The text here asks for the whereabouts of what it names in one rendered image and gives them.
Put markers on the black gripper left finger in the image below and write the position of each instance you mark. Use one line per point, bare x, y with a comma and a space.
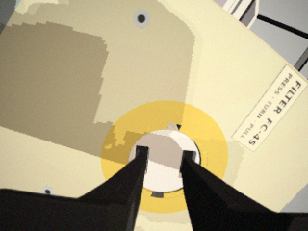
112, 206

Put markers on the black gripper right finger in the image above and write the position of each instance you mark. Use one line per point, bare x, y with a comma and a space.
214, 205

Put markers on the white cylinder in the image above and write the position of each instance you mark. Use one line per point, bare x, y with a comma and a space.
165, 151

